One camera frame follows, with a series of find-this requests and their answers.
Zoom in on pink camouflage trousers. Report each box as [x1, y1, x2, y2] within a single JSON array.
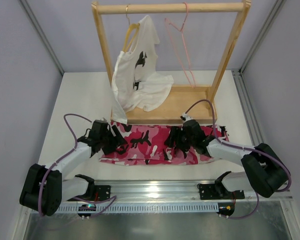
[[98, 120, 231, 167]]

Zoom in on pink wire clothes hanger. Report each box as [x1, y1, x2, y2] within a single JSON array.
[[164, 2, 197, 88]]

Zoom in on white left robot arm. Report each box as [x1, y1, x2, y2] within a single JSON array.
[[19, 120, 127, 216]]

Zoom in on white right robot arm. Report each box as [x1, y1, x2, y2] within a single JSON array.
[[164, 119, 291, 198]]

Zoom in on yellow clothes hanger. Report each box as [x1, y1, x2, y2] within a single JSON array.
[[121, 3, 142, 53]]

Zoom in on wooden clothes rack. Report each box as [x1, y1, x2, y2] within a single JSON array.
[[91, 0, 251, 125]]

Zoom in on white printed t-shirt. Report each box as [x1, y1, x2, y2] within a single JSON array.
[[111, 15, 174, 124]]

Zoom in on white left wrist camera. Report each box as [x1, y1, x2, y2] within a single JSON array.
[[100, 118, 109, 124]]

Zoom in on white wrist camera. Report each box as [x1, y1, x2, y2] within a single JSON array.
[[180, 112, 193, 123], [100, 118, 109, 124]]

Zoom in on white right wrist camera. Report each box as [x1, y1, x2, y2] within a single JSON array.
[[180, 112, 193, 123]]

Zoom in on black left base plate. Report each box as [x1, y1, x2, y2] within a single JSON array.
[[93, 185, 111, 202]]

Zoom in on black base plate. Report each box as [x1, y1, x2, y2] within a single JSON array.
[[93, 185, 111, 202], [197, 183, 245, 200]]

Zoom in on aluminium frame rail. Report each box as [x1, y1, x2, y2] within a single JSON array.
[[21, 179, 293, 203]]

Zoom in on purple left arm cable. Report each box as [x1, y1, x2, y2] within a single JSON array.
[[37, 113, 118, 219]]

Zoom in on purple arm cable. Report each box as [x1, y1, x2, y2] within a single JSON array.
[[179, 99, 292, 220], [37, 113, 118, 219]]

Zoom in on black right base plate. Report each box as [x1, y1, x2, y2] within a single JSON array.
[[197, 183, 245, 200]]

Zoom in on slotted cable duct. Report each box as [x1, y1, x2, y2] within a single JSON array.
[[56, 202, 219, 214]]

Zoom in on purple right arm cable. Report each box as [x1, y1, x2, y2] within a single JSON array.
[[179, 99, 292, 220]]

